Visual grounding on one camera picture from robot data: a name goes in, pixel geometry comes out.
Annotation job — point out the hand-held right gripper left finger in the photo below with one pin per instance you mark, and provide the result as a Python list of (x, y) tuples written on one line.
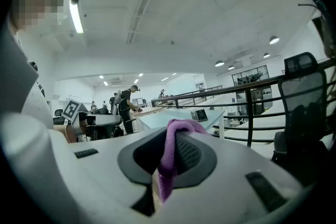
[(105, 165)]

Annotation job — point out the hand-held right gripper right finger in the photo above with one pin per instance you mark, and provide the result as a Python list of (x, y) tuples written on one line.
[(231, 178)]

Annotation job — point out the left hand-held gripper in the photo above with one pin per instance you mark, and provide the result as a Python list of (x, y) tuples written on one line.
[(71, 110)]

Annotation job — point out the purple cloth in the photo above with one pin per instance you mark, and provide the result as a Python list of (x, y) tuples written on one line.
[(170, 144)]

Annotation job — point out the black keypad access terminal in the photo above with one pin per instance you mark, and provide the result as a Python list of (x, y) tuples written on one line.
[(199, 115)]

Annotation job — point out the person's left forearm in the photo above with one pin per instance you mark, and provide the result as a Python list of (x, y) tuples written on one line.
[(69, 134)]

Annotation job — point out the computer monitor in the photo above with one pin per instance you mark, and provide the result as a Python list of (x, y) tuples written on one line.
[(139, 101)]

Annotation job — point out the row of ceiling panel lights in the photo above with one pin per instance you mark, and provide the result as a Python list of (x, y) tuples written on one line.
[(105, 83)]

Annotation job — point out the wooden table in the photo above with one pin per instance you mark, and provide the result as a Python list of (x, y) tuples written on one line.
[(148, 110)]

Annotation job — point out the black metal railing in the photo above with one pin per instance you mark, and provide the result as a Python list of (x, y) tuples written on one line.
[(236, 89)]

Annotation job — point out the white studded t-shirt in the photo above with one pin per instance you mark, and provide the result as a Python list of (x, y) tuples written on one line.
[(23, 81)]

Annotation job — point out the black mesh office chair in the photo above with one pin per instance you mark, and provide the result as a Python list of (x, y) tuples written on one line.
[(304, 118)]

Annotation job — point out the long ceiling tube light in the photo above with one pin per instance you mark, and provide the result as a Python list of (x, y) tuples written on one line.
[(76, 17)]

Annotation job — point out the grey dome pendant lamp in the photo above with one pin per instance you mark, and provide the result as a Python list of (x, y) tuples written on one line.
[(219, 63), (231, 67), (266, 55), (274, 40)]

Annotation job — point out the black framed glass wall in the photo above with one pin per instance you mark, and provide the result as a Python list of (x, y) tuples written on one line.
[(249, 78)]

